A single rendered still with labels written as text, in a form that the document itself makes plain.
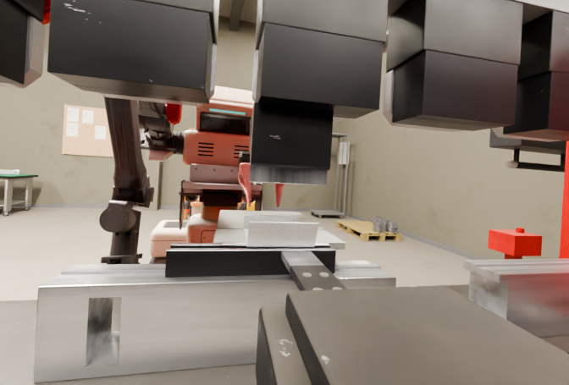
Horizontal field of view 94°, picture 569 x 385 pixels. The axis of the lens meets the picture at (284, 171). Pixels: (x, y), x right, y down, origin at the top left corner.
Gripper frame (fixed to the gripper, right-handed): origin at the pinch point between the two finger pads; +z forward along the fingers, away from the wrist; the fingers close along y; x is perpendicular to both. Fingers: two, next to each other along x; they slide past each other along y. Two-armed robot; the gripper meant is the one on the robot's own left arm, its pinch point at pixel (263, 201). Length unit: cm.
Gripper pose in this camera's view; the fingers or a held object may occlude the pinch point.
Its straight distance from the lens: 51.5
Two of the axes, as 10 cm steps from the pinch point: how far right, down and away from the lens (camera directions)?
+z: 0.5, 8.7, -4.8
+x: -2.0, 4.8, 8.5
